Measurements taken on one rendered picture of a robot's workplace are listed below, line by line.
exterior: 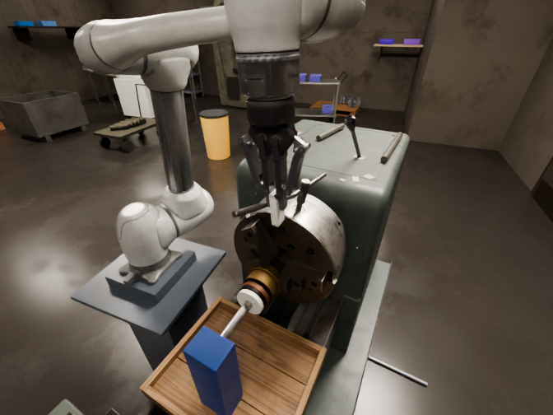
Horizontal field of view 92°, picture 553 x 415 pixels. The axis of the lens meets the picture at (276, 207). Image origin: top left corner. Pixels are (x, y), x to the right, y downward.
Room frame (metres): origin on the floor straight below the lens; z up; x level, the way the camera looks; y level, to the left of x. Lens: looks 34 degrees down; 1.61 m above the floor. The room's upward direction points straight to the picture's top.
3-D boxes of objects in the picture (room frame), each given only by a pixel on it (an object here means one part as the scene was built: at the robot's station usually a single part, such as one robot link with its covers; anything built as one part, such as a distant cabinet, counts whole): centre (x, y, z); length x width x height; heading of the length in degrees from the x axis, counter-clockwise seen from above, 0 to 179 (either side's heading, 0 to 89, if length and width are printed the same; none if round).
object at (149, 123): (4.47, 2.40, 0.41); 1.06 x 0.61 x 0.83; 161
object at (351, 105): (6.53, -1.38, 0.15); 1.07 x 0.76 x 0.30; 69
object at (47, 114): (4.91, 4.10, 0.33); 0.95 x 0.80 x 0.65; 160
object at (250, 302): (0.35, 0.09, 1.08); 0.13 x 0.07 x 0.07; 152
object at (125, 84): (6.03, 2.82, 0.56); 2.36 x 0.60 x 1.11; 70
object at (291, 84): (0.43, 0.01, 1.56); 0.09 x 0.09 x 0.06
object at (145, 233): (0.81, 0.51, 0.97); 0.18 x 0.16 x 0.22; 141
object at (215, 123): (3.85, 0.88, 0.32); 0.40 x 0.40 x 0.64
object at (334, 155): (0.94, -0.21, 1.06); 0.59 x 0.48 x 0.39; 152
